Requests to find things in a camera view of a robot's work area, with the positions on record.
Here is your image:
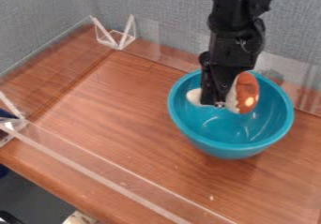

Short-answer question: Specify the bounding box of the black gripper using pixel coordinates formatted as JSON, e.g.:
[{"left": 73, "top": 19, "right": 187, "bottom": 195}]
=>
[{"left": 199, "top": 0, "right": 271, "bottom": 106}]

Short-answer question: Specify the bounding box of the white brown toy mushroom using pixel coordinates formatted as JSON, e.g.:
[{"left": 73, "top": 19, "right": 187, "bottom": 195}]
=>
[{"left": 186, "top": 71, "right": 259, "bottom": 114}]

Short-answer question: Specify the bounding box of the blue plastic bowl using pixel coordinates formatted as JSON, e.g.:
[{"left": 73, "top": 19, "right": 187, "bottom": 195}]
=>
[{"left": 167, "top": 70, "right": 294, "bottom": 159}]

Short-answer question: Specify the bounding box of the clear acrylic back barrier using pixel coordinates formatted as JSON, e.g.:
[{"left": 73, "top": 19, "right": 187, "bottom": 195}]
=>
[{"left": 124, "top": 16, "right": 321, "bottom": 117}]

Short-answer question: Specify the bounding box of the clear acrylic barrier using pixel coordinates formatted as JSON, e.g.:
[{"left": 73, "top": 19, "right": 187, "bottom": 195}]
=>
[
  {"left": 0, "top": 119, "right": 321, "bottom": 224},
  {"left": 124, "top": 16, "right": 321, "bottom": 117},
  {"left": 0, "top": 15, "right": 92, "bottom": 77}
]

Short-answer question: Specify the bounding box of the clear acrylic left barrier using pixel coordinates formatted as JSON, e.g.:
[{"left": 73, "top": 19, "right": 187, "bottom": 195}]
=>
[{"left": 0, "top": 15, "right": 92, "bottom": 77}]

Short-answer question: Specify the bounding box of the clear acrylic front barrier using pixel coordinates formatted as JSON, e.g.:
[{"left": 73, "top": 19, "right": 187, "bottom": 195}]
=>
[{"left": 0, "top": 119, "right": 321, "bottom": 224}]

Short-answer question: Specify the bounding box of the clear acrylic corner bracket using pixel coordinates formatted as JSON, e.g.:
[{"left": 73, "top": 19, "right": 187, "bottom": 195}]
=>
[{"left": 89, "top": 15, "right": 136, "bottom": 50}]

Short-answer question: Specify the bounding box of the clear acrylic left bracket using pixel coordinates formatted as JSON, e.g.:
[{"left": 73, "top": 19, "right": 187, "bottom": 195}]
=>
[{"left": 0, "top": 91, "right": 27, "bottom": 148}]

